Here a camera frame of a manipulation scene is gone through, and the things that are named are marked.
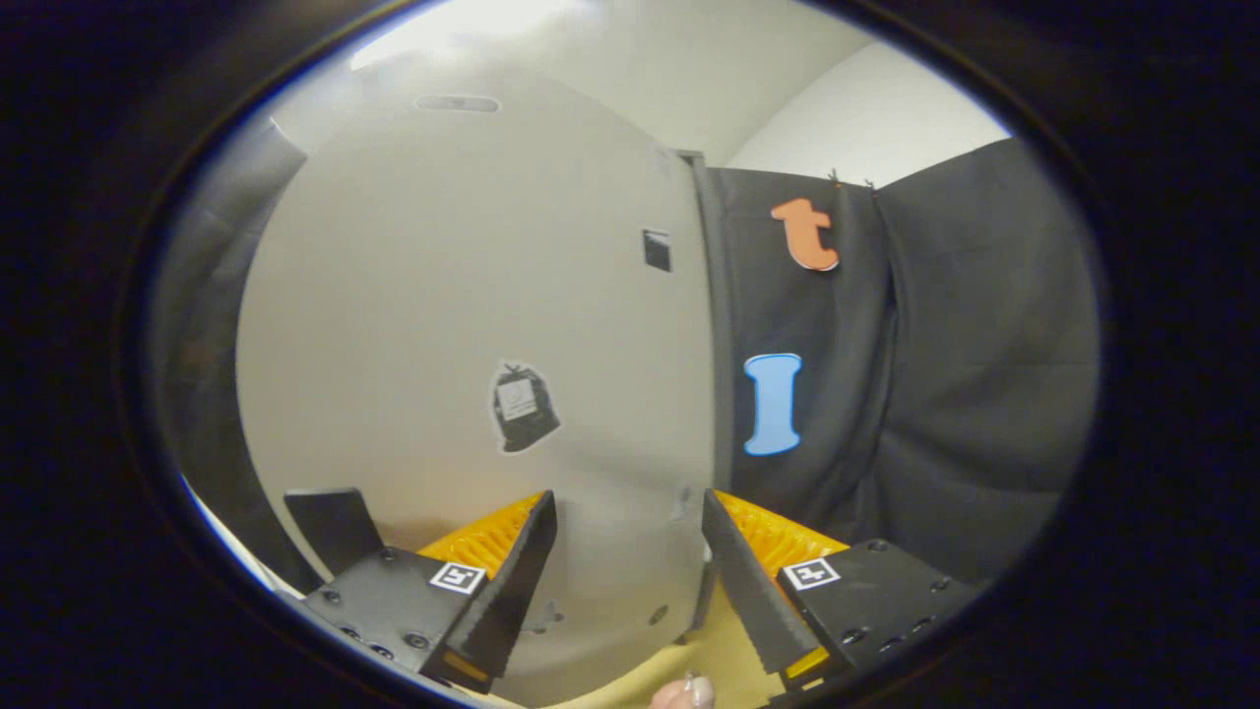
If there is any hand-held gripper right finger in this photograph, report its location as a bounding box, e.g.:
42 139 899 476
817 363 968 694
701 486 980 692

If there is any white shoe cabinet door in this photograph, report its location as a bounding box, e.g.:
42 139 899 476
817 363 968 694
236 74 720 706

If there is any black door handle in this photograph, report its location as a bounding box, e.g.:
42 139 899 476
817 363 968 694
283 487 387 580

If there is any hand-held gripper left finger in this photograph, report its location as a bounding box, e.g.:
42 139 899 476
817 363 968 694
298 489 559 693

